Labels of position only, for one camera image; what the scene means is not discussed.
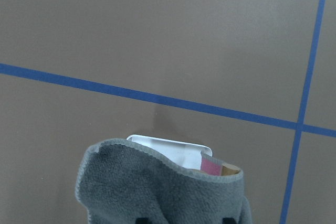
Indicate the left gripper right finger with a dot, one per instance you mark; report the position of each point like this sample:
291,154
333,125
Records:
228,220

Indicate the grey cloth towel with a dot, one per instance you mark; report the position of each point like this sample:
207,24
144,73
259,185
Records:
119,181

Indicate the white towel rack stand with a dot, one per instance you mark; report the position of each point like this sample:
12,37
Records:
188,155

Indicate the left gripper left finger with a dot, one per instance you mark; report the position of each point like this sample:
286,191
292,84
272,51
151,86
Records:
143,220

